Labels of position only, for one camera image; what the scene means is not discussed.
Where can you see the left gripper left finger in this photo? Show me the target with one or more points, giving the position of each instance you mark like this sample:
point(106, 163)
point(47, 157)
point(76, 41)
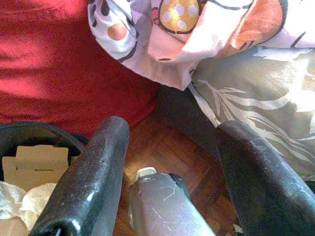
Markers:
point(93, 177)

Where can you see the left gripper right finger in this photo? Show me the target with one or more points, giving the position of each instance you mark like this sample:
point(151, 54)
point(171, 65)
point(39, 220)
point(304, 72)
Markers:
point(258, 184)

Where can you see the cardboard box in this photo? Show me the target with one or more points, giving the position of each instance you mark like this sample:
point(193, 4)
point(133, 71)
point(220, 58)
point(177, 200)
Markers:
point(37, 164)

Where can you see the clear plastic wrap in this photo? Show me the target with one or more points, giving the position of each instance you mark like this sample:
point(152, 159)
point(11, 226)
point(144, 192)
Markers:
point(32, 201)

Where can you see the black bin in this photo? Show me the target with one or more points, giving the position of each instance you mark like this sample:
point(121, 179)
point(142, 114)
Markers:
point(37, 132)

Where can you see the beige leaf print bedsheet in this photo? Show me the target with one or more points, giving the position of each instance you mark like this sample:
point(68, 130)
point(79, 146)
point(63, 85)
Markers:
point(270, 86)

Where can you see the large red cushion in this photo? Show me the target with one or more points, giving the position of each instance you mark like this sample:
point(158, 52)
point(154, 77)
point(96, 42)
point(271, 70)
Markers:
point(49, 61)

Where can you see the pink cartoon print blanket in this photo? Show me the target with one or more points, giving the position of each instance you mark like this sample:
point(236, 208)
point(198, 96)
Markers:
point(172, 49)

